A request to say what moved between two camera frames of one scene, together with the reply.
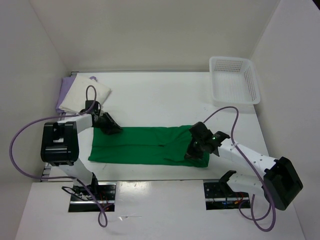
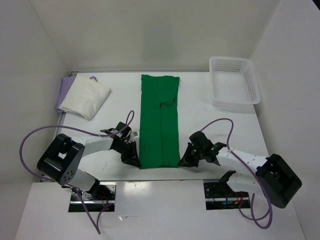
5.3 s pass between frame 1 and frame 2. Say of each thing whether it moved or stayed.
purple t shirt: stayed
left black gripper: moved
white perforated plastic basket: stayed
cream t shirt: stayed
